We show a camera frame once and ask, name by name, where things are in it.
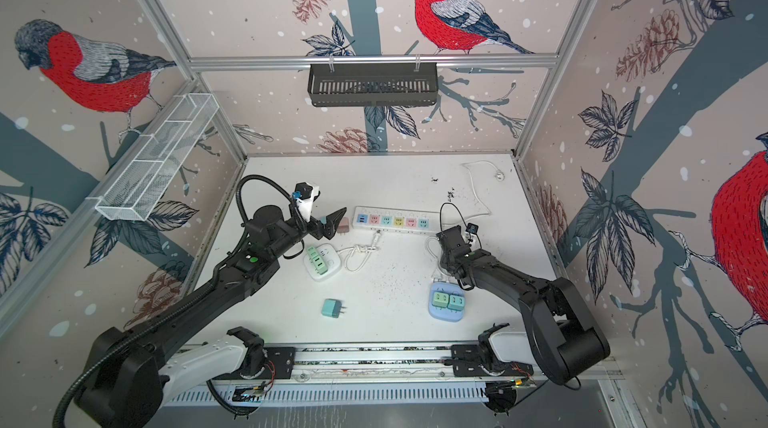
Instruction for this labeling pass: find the white coiled socket cable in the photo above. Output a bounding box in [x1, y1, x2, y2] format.
[335, 229, 445, 284]

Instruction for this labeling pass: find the white power strip cable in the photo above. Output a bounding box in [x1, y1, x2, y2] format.
[437, 160, 499, 226]

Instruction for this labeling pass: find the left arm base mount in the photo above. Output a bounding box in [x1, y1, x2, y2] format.
[227, 327, 297, 381]

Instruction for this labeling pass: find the light green charger plug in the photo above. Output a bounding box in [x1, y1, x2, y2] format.
[312, 257, 328, 277]

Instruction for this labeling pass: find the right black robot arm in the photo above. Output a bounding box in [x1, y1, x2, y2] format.
[437, 226, 611, 385]

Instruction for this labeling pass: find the blue square socket cube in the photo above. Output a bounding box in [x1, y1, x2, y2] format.
[428, 282, 466, 323]

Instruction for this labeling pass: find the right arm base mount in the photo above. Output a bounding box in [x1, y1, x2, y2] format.
[441, 323, 536, 378]

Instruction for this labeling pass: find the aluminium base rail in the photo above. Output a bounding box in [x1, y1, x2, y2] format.
[149, 340, 619, 387]

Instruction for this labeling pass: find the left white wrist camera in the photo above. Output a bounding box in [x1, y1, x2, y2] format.
[291, 182, 320, 223]

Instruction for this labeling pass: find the white square socket cube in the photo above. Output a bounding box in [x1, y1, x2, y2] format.
[303, 244, 341, 282]

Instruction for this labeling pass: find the pink charger plug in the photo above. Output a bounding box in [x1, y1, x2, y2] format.
[337, 217, 351, 234]

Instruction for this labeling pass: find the long white power strip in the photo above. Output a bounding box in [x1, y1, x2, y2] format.
[351, 206, 440, 236]

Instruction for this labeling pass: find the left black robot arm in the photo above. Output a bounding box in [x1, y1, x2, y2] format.
[52, 205, 346, 427]

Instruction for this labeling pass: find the black wall basket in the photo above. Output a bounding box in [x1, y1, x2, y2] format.
[307, 63, 439, 108]

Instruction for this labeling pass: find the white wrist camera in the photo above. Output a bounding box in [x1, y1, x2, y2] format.
[465, 223, 480, 243]
[291, 182, 320, 223]

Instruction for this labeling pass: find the white wire mesh basket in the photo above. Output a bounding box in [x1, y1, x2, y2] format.
[95, 93, 219, 221]

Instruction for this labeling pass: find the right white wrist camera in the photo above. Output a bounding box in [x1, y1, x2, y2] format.
[465, 223, 480, 243]

